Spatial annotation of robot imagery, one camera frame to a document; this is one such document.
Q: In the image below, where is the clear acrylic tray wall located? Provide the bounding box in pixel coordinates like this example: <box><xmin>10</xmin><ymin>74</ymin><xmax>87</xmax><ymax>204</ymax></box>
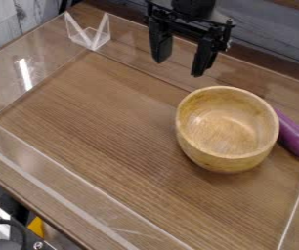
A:
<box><xmin>0</xmin><ymin>126</ymin><xmax>193</xmax><ymax>250</ymax></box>

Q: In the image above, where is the clear acrylic corner bracket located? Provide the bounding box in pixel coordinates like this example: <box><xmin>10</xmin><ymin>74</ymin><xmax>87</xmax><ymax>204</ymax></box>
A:
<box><xmin>63</xmin><ymin>13</ymin><xmax>110</xmax><ymax>51</ymax></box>

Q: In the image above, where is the purple toy eggplant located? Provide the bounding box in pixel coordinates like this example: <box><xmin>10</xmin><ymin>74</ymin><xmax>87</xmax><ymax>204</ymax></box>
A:
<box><xmin>274</xmin><ymin>109</ymin><xmax>299</xmax><ymax>156</ymax></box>

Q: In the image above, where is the yellow tag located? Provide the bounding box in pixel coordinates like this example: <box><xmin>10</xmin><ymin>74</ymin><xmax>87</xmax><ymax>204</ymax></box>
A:
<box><xmin>29</xmin><ymin>217</ymin><xmax>43</xmax><ymax>237</ymax></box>

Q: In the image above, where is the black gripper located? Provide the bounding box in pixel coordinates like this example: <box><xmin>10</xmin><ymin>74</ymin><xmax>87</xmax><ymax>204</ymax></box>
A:
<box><xmin>146</xmin><ymin>0</ymin><xmax>236</xmax><ymax>77</ymax></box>

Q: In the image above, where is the black cable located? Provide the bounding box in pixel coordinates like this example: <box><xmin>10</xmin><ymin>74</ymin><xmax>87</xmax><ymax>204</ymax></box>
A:
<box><xmin>0</xmin><ymin>218</ymin><xmax>29</xmax><ymax>250</ymax></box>

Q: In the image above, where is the brown wooden bowl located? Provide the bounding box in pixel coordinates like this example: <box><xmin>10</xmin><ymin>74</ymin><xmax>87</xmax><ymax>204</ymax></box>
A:
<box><xmin>174</xmin><ymin>86</ymin><xmax>278</xmax><ymax>174</ymax></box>

